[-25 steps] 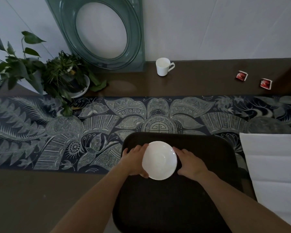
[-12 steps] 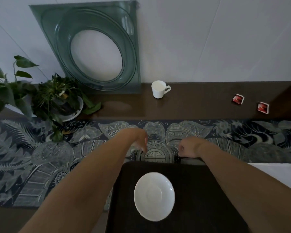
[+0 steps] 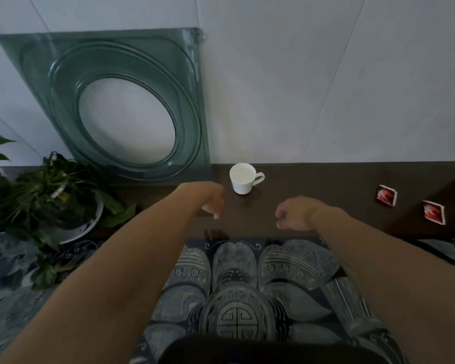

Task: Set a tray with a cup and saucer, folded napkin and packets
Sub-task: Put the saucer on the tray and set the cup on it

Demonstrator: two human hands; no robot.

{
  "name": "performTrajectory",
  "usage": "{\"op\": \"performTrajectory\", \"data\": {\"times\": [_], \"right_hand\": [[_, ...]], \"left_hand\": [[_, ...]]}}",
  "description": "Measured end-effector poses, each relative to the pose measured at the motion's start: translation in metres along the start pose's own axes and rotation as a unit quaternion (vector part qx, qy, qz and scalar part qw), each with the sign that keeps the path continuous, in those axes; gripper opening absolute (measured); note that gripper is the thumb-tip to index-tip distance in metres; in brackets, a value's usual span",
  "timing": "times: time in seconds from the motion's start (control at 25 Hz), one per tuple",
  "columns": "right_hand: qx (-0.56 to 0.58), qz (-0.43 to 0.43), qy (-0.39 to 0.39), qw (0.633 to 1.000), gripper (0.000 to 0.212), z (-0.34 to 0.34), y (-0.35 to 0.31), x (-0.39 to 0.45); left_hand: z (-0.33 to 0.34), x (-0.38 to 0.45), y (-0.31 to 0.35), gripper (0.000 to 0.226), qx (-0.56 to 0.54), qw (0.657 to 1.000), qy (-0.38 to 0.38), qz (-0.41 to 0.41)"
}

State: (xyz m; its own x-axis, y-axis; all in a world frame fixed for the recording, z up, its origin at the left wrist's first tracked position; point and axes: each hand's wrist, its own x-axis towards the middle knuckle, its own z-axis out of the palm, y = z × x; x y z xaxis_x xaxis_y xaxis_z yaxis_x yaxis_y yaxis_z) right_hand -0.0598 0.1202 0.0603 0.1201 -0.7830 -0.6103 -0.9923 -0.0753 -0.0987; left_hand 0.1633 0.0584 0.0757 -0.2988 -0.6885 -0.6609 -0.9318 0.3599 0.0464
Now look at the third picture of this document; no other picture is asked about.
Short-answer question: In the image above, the person's left hand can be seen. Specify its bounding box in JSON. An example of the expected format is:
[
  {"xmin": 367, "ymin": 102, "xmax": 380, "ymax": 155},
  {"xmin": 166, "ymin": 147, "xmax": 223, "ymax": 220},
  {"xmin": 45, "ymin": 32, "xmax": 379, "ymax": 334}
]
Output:
[{"xmin": 178, "ymin": 180, "xmax": 226, "ymax": 220}]

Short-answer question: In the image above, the person's right hand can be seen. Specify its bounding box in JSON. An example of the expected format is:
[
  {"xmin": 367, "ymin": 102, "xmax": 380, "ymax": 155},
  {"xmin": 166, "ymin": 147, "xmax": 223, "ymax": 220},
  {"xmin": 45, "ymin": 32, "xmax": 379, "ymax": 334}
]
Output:
[{"xmin": 275, "ymin": 196, "xmax": 340, "ymax": 231}]

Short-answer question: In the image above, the white cup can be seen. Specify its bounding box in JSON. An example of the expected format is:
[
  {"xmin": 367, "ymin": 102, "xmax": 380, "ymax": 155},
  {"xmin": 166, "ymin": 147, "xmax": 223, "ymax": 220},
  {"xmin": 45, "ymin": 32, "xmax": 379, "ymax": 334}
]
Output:
[{"xmin": 229, "ymin": 162, "xmax": 266, "ymax": 195}]

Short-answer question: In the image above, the red sachet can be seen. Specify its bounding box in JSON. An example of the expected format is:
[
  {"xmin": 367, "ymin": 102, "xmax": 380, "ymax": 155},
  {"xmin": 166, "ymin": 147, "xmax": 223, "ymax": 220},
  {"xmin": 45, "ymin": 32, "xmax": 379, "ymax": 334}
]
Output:
[
  {"xmin": 422, "ymin": 200, "xmax": 446, "ymax": 225},
  {"xmin": 376, "ymin": 184, "xmax": 398, "ymax": 207}
]

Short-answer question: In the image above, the dark brown tray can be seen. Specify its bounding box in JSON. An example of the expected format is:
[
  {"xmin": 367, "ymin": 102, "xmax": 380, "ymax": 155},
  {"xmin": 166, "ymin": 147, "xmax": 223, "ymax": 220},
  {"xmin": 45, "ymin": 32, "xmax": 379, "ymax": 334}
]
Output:
[{"xmin": 157, "ymin": 335, "xmax": 387, "ymax": 364}]

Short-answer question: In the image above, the person's left forearm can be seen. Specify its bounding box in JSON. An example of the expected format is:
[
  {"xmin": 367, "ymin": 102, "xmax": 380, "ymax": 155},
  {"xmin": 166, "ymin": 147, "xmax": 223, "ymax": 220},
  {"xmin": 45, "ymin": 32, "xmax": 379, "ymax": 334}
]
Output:
[{"xmin": 0, "ymin": 187, "xmax": 204, "ymax": 364}]

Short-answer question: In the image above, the person's right forearm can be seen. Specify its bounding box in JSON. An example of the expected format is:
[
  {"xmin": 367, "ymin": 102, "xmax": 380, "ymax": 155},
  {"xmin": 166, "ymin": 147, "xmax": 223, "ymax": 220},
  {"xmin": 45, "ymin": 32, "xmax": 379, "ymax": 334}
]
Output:
[{"xmin": 314, "ymin": 206, "xmax": 455, "ymax": 364}]

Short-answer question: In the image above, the dark patterned table runner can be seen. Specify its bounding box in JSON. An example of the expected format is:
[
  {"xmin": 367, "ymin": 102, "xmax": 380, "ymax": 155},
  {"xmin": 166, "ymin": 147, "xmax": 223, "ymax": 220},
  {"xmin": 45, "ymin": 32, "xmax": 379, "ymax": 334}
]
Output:
[{"xmin": 0, "ymin": 233, "xmax": 455, "ymax": 364}]

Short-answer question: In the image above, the white plant pot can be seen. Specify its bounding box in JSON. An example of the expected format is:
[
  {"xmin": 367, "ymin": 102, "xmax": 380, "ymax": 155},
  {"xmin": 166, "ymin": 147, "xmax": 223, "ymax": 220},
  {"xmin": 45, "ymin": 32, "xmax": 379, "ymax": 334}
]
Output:
[{"xmin": 47, "ymin": 189, "xmax": 104, "ymax": 245}]

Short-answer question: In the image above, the green potted plant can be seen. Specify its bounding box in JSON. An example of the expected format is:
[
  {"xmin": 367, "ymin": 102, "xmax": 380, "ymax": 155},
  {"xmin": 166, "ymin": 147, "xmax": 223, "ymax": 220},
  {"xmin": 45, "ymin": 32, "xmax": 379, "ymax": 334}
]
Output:
[{"xmin": 0, "ymin": 126, "xmax": 137, "ymax": 291}]

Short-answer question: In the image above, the green glass panel round hole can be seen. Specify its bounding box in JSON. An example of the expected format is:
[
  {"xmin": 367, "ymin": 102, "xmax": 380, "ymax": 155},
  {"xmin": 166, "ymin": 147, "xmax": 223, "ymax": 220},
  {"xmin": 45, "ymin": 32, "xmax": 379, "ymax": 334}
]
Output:
[{"xmin": 0, "ymin": 27, "xmax": 212, "ymax": 186}]

